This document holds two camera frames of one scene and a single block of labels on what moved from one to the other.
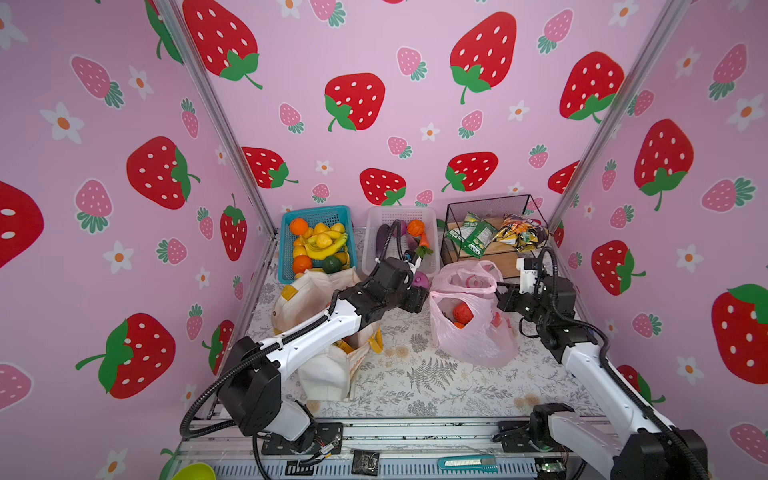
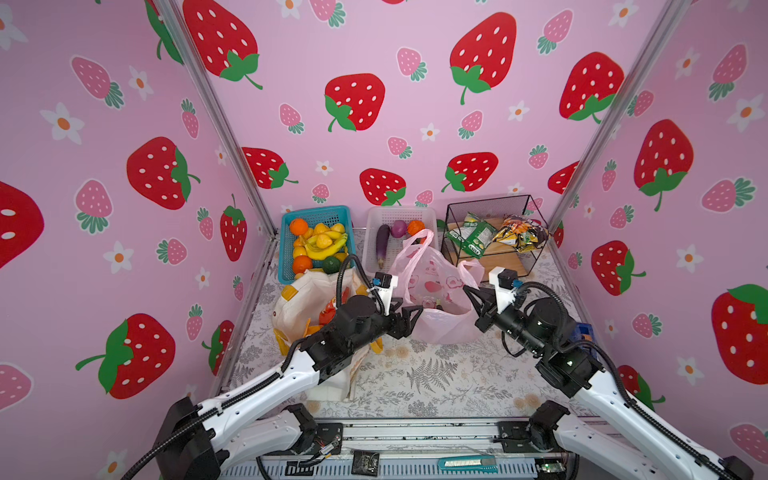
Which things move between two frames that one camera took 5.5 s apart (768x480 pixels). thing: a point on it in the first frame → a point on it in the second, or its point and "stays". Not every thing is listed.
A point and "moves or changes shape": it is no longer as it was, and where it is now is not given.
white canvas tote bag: x=326 y=376 stays
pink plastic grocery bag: x=470 y=325 moves or changes shape
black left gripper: x=415 y=298 → x=403 y=327
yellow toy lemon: x=324 y=241 stays
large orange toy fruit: x=301 y=262 stays
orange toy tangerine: x=298 y=226 stays
